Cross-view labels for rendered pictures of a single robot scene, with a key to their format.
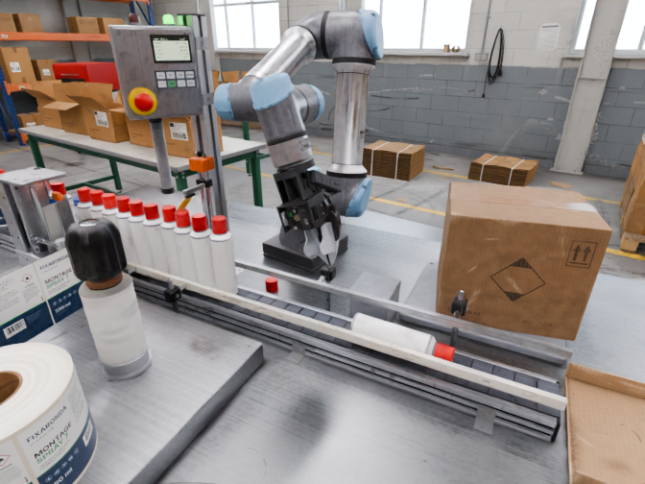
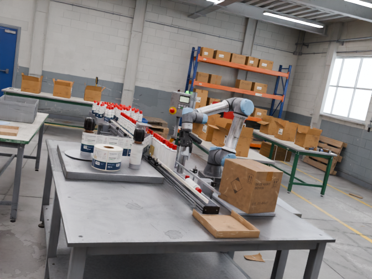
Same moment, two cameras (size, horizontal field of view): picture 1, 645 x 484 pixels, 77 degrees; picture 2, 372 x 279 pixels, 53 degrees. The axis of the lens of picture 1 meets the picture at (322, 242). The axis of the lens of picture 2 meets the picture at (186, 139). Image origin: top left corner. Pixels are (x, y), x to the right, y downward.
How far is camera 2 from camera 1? 2.06 m
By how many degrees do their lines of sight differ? 41
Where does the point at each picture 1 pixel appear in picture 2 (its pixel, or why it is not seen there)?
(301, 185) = (184, 134)
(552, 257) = (244, 178)
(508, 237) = (235, 169)
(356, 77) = (237, 118)
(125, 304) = (138, 149)
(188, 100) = not seen: hidden behind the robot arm
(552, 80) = not seen: outside the picture
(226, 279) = (170, 164)
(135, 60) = (174, 99)
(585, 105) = not seen: outside the picture
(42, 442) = (110, 156)
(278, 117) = (184, 117)
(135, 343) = (137, 160)
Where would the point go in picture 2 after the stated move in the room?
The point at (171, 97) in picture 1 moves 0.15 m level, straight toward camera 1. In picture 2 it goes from (180, 111) to (172, 111)
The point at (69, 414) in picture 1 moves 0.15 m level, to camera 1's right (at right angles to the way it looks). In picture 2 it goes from (117, 156) to (131, 161)
